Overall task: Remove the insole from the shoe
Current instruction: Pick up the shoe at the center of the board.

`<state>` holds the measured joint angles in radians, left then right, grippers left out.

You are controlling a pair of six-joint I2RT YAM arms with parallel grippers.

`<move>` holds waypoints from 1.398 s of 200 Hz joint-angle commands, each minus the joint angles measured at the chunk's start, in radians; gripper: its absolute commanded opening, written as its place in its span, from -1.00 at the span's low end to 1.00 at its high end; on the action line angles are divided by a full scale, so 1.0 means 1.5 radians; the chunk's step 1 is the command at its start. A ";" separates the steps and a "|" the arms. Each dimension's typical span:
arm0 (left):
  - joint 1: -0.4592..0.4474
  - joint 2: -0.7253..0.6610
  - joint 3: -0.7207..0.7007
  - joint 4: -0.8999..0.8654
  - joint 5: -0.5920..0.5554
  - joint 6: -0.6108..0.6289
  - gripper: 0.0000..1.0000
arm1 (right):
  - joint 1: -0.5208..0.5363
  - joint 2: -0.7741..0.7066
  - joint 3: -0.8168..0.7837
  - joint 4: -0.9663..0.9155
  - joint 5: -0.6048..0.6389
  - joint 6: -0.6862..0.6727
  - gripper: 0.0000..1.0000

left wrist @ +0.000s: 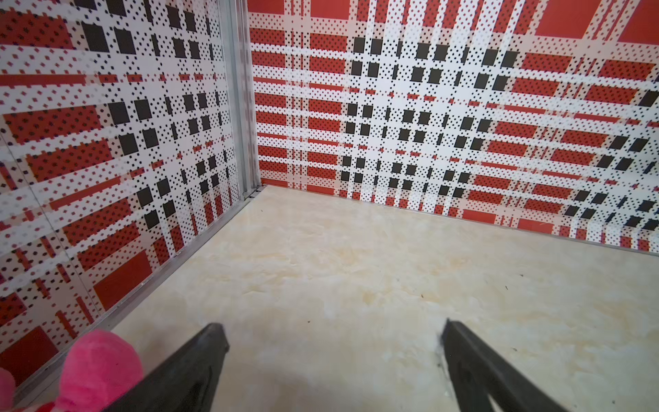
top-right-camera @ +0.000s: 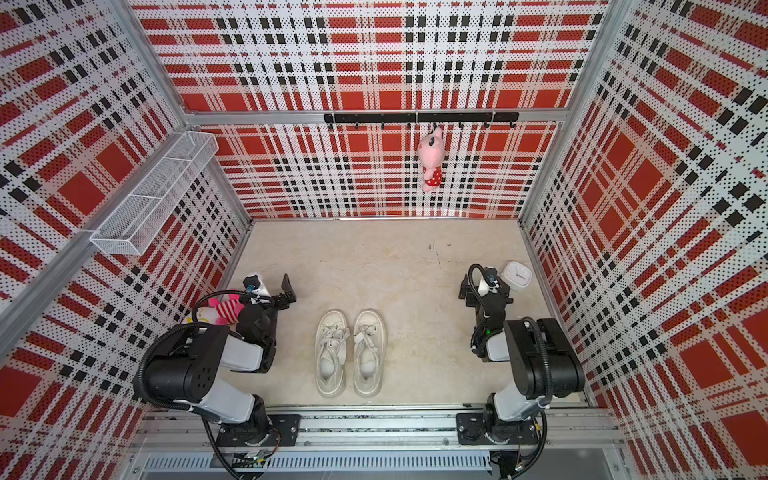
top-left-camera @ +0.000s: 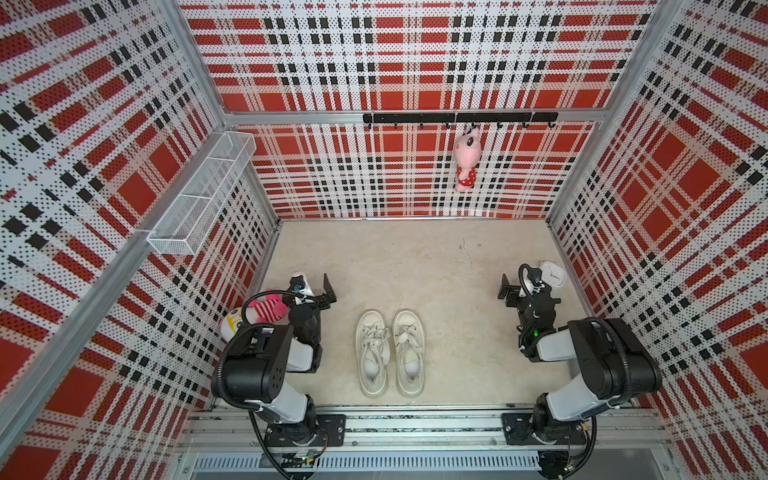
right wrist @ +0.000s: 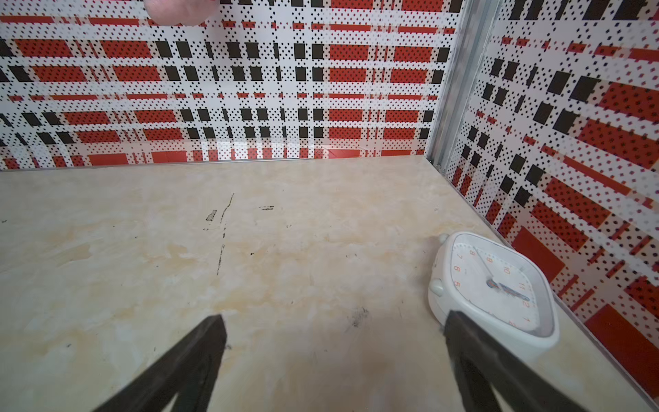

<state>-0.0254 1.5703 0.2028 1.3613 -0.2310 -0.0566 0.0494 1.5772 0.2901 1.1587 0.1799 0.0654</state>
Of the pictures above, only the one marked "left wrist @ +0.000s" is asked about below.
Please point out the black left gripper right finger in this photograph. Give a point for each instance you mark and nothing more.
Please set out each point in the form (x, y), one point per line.
(480, 376)

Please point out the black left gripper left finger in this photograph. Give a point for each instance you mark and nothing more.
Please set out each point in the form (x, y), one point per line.
(185, 381)

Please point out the pink striped plush doll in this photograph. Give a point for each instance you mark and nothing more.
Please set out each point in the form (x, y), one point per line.
(100, 368)

